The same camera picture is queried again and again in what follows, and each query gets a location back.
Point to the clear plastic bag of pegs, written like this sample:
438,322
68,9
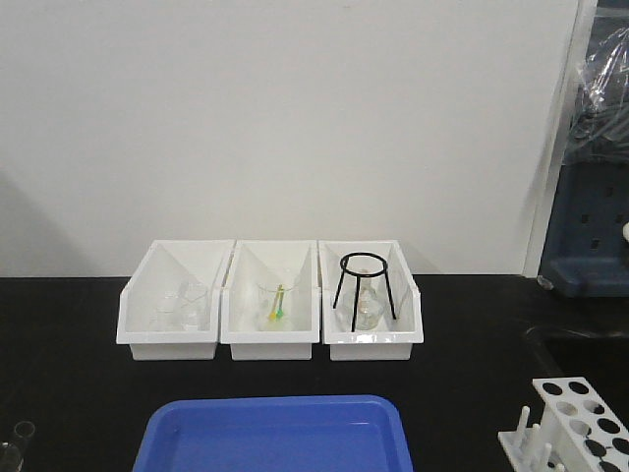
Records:
599,127

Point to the clear glass beaker on counter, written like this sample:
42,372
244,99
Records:
13,451

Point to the blue-grey pegboard drying rack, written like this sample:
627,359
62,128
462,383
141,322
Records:
585,251

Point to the green and yellow plastic spoons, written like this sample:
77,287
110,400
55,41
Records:
276,312

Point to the round glass flask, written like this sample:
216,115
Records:
360,306

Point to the white plastic bin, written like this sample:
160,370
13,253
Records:
166,265
390,340
259,262

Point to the white test tube rack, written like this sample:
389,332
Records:
577,431

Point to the glass beakers in left bin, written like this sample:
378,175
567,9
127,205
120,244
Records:
183,310

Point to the glass beaker in middle bin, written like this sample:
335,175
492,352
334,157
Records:
265,293

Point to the black lab sink basin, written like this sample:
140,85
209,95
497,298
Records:
600,357

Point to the left white plastic bin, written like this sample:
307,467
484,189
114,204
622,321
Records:
166,265

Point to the right white plastic bin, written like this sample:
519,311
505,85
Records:
390,340

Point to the black metal tripod stand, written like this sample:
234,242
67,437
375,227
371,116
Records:
374,264

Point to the middle white plastic bin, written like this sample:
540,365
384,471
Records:
259,262

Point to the blue plastic tray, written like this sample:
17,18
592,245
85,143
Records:
290,433

